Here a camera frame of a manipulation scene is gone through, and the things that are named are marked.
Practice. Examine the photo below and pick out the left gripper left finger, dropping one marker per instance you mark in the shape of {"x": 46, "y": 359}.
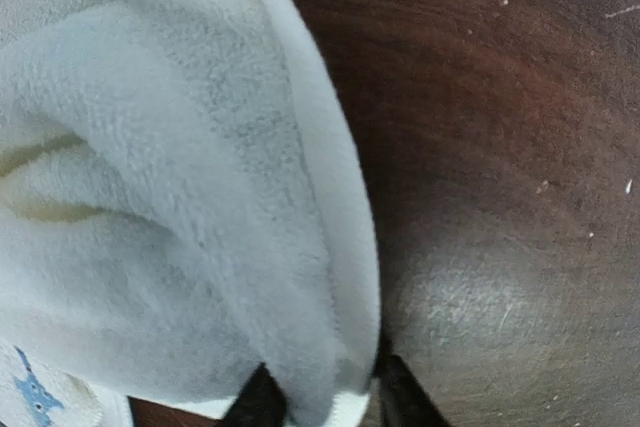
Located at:
{"x": 260, "y": 403}

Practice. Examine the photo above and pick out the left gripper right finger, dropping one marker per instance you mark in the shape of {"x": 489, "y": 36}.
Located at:
{"x": 403, "y": 401}

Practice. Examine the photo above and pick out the white towel blue print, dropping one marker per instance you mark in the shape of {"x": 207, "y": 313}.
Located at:
{"x": 182, "y": 206}

